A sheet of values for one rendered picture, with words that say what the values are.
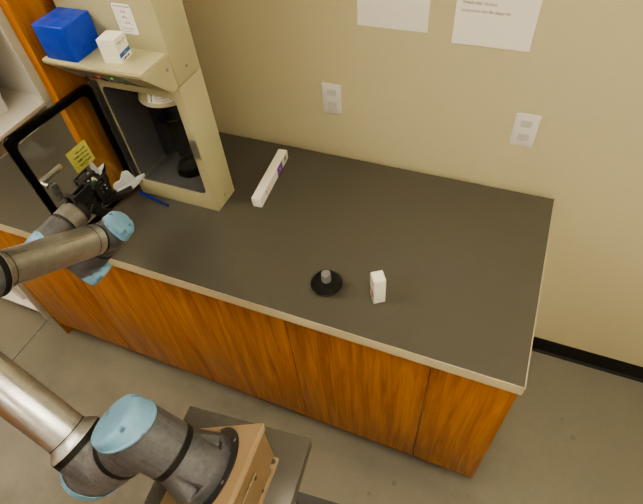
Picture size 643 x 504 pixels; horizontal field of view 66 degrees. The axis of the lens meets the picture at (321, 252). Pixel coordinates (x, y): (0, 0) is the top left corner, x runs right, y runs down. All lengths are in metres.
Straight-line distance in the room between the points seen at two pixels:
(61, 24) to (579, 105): 1.38
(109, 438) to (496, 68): 1.33
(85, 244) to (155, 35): 0.55
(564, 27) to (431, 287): 0.76
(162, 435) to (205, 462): 0.10
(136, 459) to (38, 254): 0.45
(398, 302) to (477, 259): 0.29
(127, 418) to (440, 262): 0.96
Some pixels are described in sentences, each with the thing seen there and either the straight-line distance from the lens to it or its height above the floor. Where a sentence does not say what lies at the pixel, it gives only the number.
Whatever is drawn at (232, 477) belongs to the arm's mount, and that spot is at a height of 1.14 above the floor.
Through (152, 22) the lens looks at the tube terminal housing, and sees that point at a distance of 1.38.
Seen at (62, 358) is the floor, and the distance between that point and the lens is 2.81.
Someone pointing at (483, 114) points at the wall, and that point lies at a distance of 1.65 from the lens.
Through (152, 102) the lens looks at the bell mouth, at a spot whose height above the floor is 1.33.
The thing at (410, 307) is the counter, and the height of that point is 0.94.
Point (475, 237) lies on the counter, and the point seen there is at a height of 0.94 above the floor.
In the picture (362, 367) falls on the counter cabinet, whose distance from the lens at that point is 1.57.
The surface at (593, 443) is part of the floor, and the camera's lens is 2.42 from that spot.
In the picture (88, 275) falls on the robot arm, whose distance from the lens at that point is 1.38.
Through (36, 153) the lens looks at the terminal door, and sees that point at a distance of 1.58.
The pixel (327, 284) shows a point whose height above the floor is 0.98.
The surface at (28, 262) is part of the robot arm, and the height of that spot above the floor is 1.41.
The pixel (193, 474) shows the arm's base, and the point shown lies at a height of 1.15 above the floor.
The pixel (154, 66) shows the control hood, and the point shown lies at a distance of 1.36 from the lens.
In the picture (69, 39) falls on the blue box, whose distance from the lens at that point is 1.45.
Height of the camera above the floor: 2.11
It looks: 50 degrees down
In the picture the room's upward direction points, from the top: 6 degrees counter-clockwise
